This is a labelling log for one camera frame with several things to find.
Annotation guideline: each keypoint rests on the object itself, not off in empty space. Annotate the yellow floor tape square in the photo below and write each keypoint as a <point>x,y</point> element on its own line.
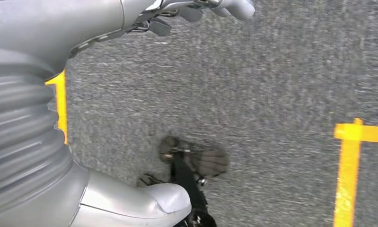
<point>347,175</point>

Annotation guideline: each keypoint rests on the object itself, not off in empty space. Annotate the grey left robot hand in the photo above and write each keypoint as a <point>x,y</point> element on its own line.
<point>50,25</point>

